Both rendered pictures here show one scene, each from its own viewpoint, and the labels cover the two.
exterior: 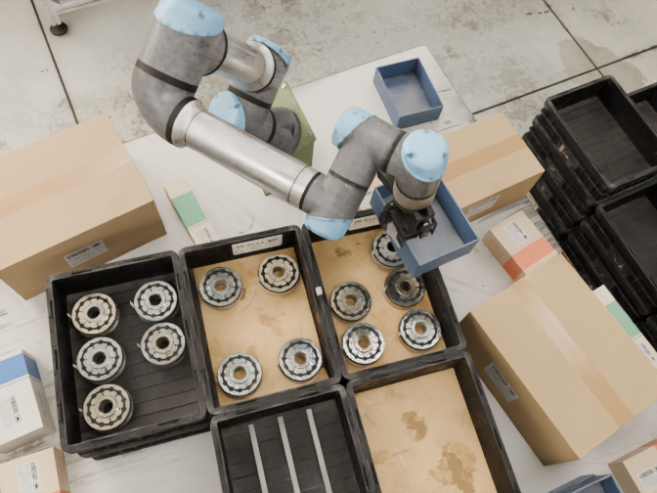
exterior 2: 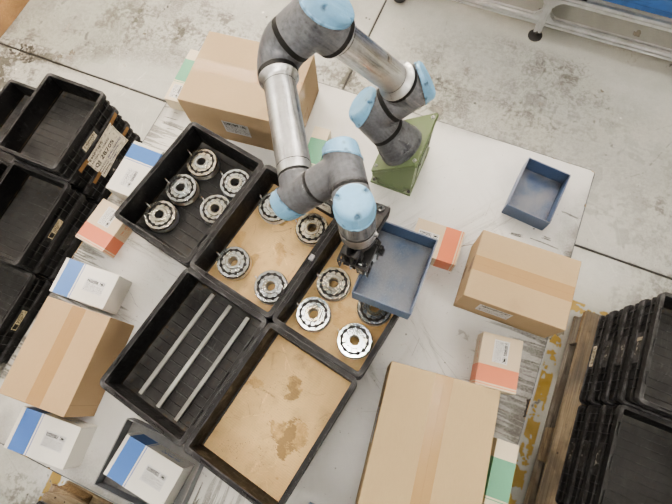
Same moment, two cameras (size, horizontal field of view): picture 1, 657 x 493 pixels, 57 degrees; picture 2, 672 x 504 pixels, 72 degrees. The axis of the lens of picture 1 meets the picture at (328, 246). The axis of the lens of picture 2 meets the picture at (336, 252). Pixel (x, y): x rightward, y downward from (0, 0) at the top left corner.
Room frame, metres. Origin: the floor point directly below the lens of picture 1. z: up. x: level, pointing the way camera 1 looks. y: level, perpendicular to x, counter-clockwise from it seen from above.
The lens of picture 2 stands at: (0.38, -0.41, 2.22)
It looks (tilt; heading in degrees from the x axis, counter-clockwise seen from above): 72 degrees down; 66
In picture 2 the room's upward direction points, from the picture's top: 9 degrees counter-clockwise
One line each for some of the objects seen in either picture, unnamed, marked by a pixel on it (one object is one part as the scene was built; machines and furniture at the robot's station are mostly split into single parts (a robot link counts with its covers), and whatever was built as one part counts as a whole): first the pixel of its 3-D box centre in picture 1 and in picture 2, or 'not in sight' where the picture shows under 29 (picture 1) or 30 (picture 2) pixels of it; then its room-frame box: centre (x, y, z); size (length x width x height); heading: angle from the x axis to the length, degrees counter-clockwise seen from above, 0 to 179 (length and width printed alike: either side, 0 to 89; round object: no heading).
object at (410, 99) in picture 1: (407, 93); (535, 193); (1.27, -0.15, 0.74); 0.20 x 0.15 x 0.07; 30
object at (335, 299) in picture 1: (350, 300); (333, 283); (0.50, -0.08, 0.86); 0.10 x 0.10 x 0.01
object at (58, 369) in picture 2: not in sight; (71, 356); (-0.31, 0.18, 0.78); 0.30 x 0.22 x 0.16; 40
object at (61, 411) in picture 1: (124, 345); (190, 190); (0.28, 0.40, 0.92); 0.40 x 0.30 x 0.02; 25
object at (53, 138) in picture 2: not in sight; (81, 147); (-0.10, 1.23, 0.37); 0.40 x 0.30 x 0.45; 35
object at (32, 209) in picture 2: not in sight; (40, 225); (-0.43, 1.00, 0.31); 0.40 x 0.30 x 0.34; 35
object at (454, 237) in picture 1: (422, 220); (394, 269); (0.63, -0.19, 1.10); 0.20 x 0.15 x 0.07; 36
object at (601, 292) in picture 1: (619, 332); (496, 486); (0.58, -0.79, 0.79); 0.24 x 0.06 x 0.06; 40
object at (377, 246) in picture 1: (392, 247); not in sight; (0.66, -0.16, 0.86); 0.10 x 0.10 x 0.01
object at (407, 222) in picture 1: (411, 210); (359, 247); (0.55, -0.14, 1.26); 0.09 x 0.08 x 0.12; 34
